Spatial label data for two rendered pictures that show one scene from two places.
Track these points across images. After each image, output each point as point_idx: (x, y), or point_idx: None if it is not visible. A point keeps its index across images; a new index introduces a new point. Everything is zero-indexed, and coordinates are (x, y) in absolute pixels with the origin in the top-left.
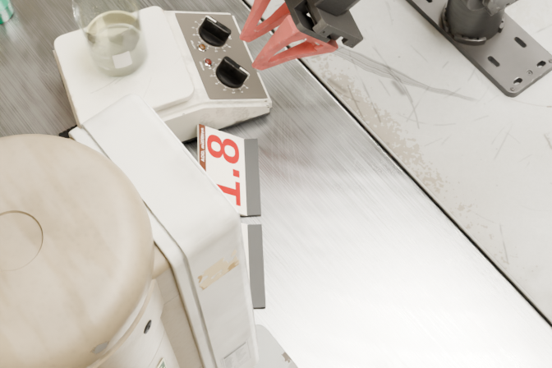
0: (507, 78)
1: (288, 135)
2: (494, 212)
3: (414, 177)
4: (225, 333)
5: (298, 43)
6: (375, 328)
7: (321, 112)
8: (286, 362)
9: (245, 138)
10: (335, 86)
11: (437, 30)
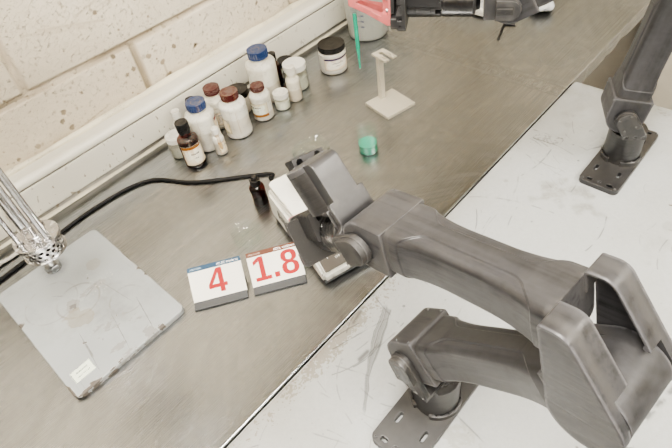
0: (385, 430)
1: (312, 297)
2: (268, 439)
3: (291, 379)
4: None
5: (385, 288)
6: (180, 374)
7: (333, 312)
8: (157, 326)
9: (307, 275)
10: (356, 316)
11: None
